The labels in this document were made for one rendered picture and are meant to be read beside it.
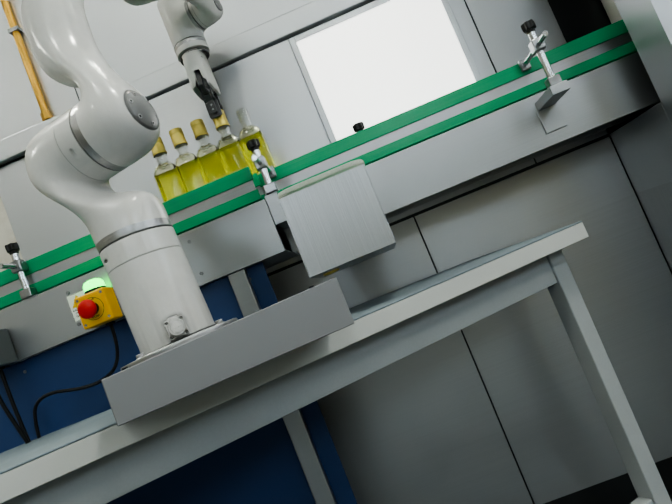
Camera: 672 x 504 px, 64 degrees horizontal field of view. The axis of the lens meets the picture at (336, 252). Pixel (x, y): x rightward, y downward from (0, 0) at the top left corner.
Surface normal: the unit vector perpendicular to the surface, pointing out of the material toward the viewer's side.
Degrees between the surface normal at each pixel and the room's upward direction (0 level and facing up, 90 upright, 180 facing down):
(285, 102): 90
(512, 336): 90
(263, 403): 90
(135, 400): 90
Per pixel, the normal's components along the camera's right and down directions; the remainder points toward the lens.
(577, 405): -0.09, -0.04
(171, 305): 0.43, -0.26
